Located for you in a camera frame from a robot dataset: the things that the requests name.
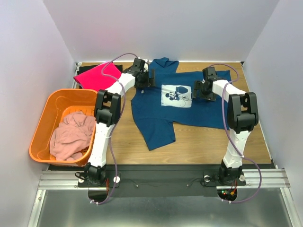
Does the folded black t shirt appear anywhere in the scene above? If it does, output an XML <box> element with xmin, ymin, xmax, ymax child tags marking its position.
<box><xmin>78</xmin><ymin>62</ymin><xmax>124</xmax><ymax>89</ymax></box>

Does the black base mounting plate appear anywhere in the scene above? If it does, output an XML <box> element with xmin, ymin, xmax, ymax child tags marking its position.
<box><xmin>75</xmin><ymin>165</ymin><xmax>232</xmax><ymax>200</ymax></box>

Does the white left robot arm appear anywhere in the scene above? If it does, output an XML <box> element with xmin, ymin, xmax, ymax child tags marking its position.
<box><xmin>84</xmin><ymin>58</ymin><xmax>155</xmax><ymax>187</ymax></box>

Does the orange plastic basket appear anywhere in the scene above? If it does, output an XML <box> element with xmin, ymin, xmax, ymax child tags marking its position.
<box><xmin>29</xmin><ymin>88</ymin><xmax>97</xmax><ymax>167</ymax></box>

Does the folded magenta t shirt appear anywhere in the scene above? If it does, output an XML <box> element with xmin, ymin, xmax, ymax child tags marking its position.
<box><xmin>73</xmin><ymin>61</ymin><xmax>124</xmax><ymax>90</ymax></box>

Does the aluminium rail frame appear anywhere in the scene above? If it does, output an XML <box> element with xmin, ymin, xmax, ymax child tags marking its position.
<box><xmin>27</xmin><ymin>61</ymin><xmax>295</xmax><ymax>227</ymax></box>

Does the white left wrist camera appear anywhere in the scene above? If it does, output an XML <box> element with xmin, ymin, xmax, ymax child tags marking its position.
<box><xmin>139</xmin><ymin>58</ymin><xmax>150</xmax><ymax>71</ymax></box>

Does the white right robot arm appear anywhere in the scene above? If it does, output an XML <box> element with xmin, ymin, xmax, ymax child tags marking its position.
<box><xmin>193</xmin><ymin>65</ymin><xmax>258</xmax><ymax>184</ymax></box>

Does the dusty pink t shirt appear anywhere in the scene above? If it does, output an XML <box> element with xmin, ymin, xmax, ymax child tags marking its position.
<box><xmin>50</xmin><ymin>111</ymin><xmax>95</xmax><ymax>161</ymax></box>

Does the blue t shirt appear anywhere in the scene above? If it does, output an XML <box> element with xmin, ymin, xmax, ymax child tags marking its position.
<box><xmin>131</xmin><ymin>57</ymin><xmax>227</xmax><ymax>150</ymax></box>

